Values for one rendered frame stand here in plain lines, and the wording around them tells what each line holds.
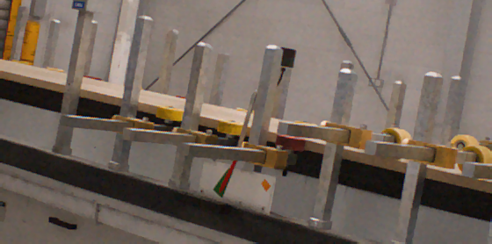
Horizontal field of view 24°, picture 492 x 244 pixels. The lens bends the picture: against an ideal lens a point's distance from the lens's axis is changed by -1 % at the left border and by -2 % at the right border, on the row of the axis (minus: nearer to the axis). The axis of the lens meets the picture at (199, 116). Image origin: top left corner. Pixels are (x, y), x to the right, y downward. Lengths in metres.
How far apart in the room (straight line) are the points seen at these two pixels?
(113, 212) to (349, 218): 0.74
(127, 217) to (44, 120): 0.72
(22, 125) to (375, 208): 1.49
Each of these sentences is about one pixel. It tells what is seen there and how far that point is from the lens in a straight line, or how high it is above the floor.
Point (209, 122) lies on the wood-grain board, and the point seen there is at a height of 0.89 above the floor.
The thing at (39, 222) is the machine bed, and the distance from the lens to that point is 4.08.
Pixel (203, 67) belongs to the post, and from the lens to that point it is 3.25.
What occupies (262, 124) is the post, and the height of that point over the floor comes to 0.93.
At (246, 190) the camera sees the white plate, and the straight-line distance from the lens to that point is 3.10.
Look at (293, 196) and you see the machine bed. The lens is 3.28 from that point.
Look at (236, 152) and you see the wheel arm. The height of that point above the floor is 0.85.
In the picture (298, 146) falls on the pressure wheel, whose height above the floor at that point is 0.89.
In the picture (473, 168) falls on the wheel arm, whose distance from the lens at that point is 2.43.
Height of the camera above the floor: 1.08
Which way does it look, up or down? 3 degrees down
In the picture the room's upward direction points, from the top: 10 degrees clockwise
